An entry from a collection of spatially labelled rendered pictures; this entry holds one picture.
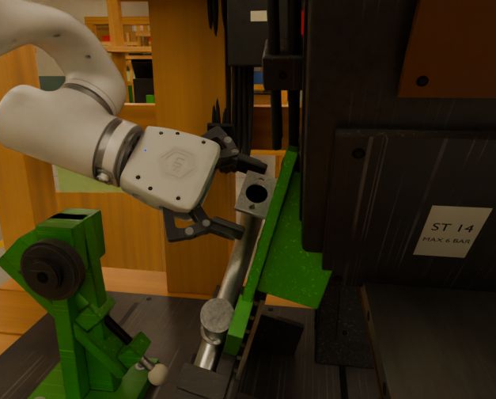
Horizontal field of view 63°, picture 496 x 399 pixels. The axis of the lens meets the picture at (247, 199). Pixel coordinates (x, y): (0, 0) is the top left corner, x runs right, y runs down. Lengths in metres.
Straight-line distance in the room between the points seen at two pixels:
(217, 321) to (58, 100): 0.32
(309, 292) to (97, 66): 0.38
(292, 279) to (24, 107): 0.37
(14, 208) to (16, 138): 0.48
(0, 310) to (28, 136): 0.52
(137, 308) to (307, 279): 0.48
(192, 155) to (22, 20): 0.22
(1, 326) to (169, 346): 0.35
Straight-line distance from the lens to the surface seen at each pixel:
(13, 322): 0.93
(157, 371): 0.60
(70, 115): 0.53
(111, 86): 0.58
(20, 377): 0.75
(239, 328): 0.44
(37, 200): 1.01
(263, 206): 0.48
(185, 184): 0.48
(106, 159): 0.50
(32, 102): 0.55
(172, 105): 0.79
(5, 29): 0.48
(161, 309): 0.83
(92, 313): 0.57
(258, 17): 0.65
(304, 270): 0.43
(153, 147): 0.51
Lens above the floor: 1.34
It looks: 18 degrees down
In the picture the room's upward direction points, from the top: straight up
